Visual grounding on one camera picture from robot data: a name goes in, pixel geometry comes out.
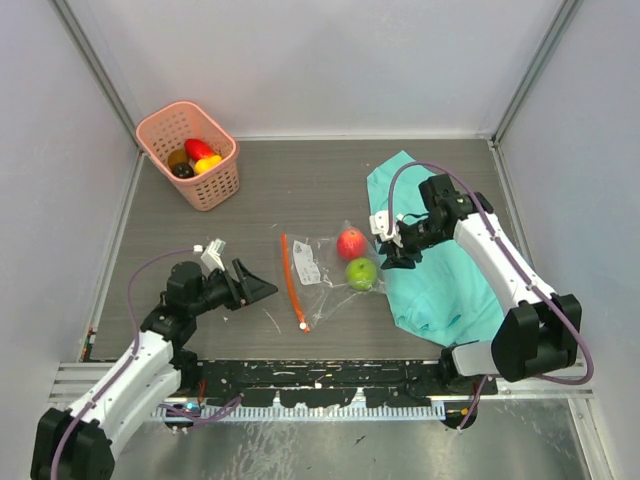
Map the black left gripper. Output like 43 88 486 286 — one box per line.
190 259 276 316

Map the green fake apple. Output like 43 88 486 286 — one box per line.
345 257 377 291

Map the clear zip top bag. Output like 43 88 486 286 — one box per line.
279 221 386 333

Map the yellow fake pear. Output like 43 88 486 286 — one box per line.
194 155 222 175

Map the dark green fake avocado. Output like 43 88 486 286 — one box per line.
171 162 195 179

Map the red yellow fake mango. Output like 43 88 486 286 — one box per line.
184 138 215 162

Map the brown fake kiwi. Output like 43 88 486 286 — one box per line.
167 148 190 169

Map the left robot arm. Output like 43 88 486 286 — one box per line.
30 259 278 479

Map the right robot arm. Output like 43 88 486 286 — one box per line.
369 174 586 394

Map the red yellow fake apple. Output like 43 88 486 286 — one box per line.
336 228 368 261

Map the teal t-shirt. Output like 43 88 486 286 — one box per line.
367 151 504 347

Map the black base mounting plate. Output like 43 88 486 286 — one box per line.
173 360 481 408

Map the pink plastic basket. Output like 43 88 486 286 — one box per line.
136 101 239 211

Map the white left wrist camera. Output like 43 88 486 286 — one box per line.
200 239 226 272

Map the white slotted cable duct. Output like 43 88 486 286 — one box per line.
149 403 446 422

